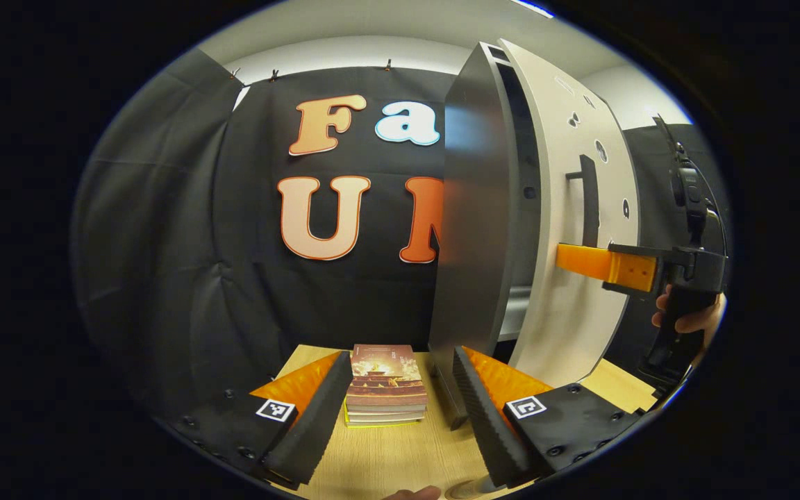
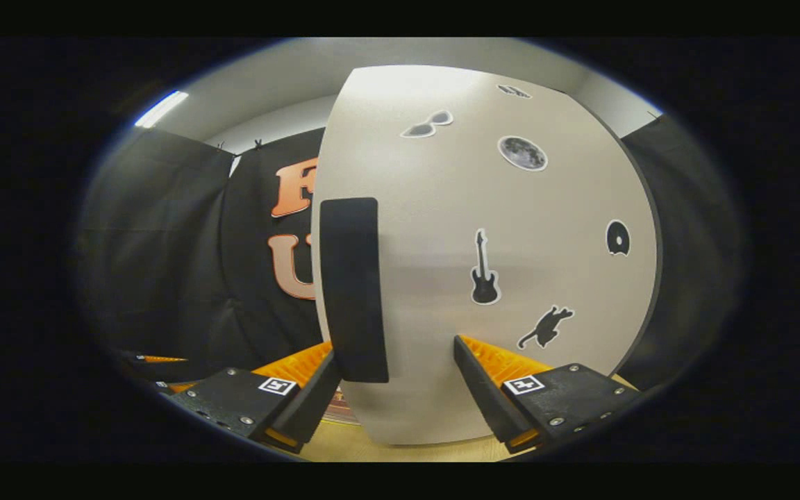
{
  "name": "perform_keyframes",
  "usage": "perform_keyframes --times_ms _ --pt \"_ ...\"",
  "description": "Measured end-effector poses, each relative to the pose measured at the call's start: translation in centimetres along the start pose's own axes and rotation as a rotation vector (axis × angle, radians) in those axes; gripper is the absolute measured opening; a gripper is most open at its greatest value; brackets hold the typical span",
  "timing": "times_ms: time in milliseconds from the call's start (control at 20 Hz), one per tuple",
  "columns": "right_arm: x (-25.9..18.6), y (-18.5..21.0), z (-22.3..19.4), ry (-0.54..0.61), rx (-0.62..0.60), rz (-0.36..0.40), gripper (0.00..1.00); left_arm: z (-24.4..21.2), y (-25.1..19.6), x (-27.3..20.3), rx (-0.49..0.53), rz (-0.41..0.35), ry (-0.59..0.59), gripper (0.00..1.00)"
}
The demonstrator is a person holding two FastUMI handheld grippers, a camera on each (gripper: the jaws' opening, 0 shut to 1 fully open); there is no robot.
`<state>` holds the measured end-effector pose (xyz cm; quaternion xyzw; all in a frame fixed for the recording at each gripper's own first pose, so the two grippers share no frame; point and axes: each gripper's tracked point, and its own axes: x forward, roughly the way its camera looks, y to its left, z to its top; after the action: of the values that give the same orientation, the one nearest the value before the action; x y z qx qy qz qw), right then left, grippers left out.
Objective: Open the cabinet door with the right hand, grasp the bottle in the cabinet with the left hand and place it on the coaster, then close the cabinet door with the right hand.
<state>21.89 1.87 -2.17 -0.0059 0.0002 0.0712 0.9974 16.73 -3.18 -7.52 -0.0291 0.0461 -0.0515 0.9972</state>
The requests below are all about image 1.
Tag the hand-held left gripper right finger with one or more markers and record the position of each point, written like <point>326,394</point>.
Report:
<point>483,417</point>

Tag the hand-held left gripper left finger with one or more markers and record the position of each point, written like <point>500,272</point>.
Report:
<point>317,423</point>

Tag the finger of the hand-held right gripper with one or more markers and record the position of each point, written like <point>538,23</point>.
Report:
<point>594,262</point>

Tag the light grey cabinet door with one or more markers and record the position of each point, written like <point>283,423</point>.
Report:
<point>567,326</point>

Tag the grey cabinet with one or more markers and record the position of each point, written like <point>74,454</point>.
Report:
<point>473,243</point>

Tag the stack of books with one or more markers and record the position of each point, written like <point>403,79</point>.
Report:
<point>386,389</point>

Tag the black backdrop cloth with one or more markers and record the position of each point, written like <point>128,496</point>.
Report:
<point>164,243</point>

